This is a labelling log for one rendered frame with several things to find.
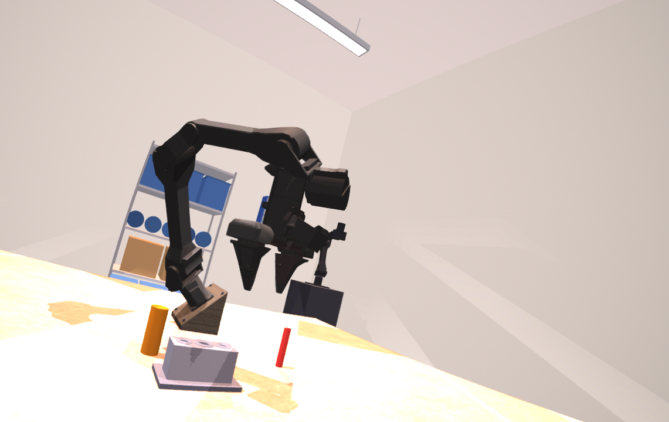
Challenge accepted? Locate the orange cylinder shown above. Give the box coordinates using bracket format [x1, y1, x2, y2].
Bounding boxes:
[140, 304, 169, 356]

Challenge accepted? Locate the red peg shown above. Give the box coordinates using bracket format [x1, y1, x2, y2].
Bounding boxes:
[276, 328, 291, 367]

